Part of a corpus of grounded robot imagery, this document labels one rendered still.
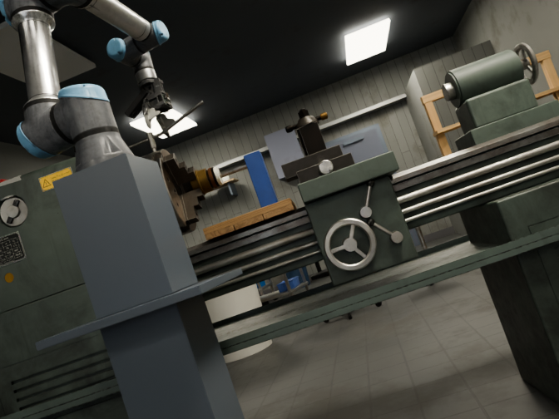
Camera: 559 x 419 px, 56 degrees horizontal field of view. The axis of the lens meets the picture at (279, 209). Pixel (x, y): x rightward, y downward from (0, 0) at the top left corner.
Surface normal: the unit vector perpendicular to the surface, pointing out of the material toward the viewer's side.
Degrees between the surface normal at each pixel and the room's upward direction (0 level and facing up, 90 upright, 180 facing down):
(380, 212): 90
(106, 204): 90
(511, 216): 90
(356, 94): 90
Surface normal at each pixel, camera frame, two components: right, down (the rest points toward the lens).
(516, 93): -0.07, -0.04
